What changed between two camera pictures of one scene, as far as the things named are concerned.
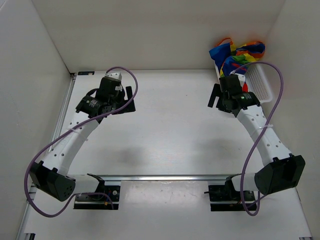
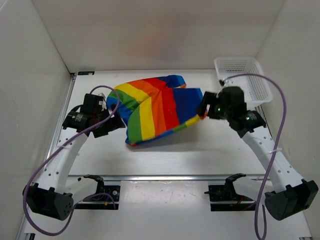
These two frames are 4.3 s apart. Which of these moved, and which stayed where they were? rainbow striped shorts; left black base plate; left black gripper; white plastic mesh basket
Moved: left black gripper; rainbow striped shorts
Stayed: white plastic mesh basket; left black base plate
